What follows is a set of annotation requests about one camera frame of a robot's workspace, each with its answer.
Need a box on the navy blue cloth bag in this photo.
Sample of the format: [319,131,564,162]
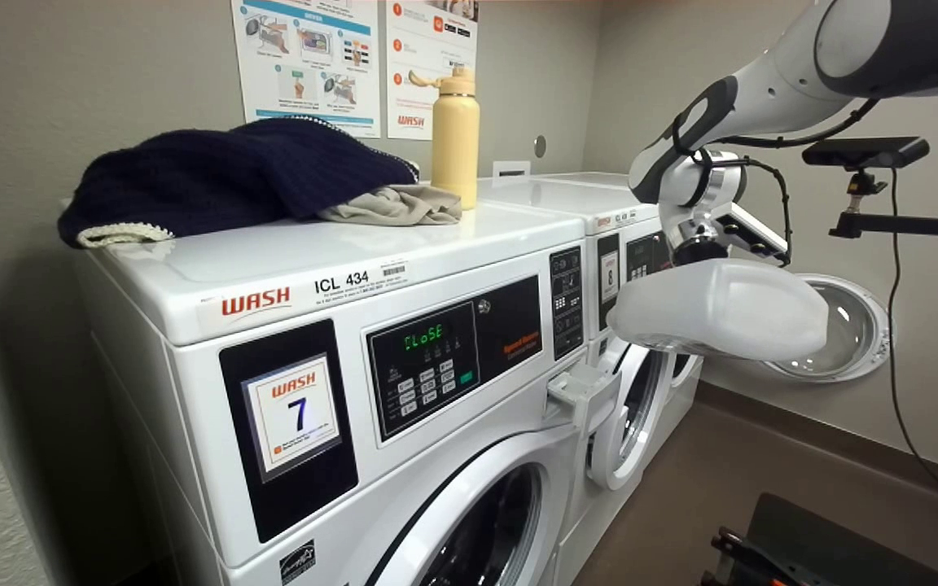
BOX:
[54,115,423,253]

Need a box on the beige cloth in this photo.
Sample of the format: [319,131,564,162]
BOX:
[321,178,465,226]

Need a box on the number 8 label card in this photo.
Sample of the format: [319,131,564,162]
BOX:
[598,253,625,311]

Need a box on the yellow water bottle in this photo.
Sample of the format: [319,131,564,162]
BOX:
[430,62,486,210]

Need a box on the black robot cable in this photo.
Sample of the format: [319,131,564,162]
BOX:
[694,93,885,264]

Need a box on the white wall outlet box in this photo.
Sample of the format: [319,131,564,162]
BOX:
[489,158,536,182]

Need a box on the white wrist camera mount box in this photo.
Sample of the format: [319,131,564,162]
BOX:
[720,197,795,265]

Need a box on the white detergent drawer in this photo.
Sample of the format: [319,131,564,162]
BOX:
[545,364,621,425]

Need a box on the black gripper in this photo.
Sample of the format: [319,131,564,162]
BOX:
[669,214,735,270]

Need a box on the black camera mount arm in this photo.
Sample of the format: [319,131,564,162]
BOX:
[827,167,938,259]

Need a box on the white washing machine labelled 8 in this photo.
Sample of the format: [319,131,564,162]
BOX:
[479,172,711,586]

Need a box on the blue instruction poster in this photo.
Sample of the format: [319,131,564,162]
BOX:
[229,0,385,140]

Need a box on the red and white poster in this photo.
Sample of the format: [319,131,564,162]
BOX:
[385,0,486,142]

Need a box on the thin black camera cable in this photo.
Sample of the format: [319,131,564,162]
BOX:
[882,167,938,515]

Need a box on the grey cart platform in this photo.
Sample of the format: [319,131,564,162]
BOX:
[699,490,938,586]

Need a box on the white-rimmed glass washer door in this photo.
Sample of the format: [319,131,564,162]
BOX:
[762,274,892,387]
[365,425,585,586]

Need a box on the black stereo camera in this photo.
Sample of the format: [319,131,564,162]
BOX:
[801,132,934,172]

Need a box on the translucent detergent bottle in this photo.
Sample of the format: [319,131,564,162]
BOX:
[605,253,834,369]

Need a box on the white washing machine labelled 7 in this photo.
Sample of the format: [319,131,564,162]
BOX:
[66,182,602,586]

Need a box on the number 7 label card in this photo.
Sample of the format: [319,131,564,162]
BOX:
[240,355,343,474]

